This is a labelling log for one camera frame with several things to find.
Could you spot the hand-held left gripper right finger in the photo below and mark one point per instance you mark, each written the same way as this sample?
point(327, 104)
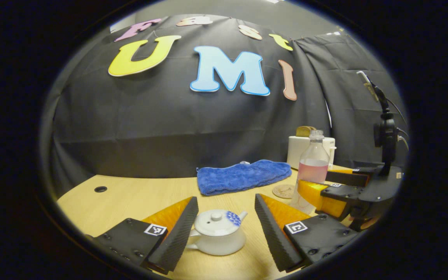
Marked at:
point(272, 233)

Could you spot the black backdrop cloth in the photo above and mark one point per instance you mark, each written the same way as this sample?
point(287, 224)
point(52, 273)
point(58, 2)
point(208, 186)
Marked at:
point(150, 128)

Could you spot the clear water bottle pink label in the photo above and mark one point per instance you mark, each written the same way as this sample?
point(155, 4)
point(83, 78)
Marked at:
point(313, 171)

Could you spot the white teacup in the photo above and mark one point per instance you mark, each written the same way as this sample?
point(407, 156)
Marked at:
point(220, 245)

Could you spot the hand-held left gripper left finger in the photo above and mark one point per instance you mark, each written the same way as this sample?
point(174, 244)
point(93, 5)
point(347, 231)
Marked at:
point(175, 237)

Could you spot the brown bread slice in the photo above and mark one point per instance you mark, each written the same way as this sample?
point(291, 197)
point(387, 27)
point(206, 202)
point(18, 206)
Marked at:
point(303, 131)

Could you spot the round brown coaster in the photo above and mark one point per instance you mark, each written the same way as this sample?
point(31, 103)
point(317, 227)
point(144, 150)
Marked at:
point(282, 191)

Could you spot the cream toaster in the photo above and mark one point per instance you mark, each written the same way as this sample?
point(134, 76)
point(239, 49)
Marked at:
point(297, 151)

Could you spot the blue towel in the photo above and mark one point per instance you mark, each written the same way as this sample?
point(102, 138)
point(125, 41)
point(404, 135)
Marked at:
point(239, 177)

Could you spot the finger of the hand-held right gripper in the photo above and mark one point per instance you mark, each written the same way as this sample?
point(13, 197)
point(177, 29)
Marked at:
point(338, 194)
point(348, 179)

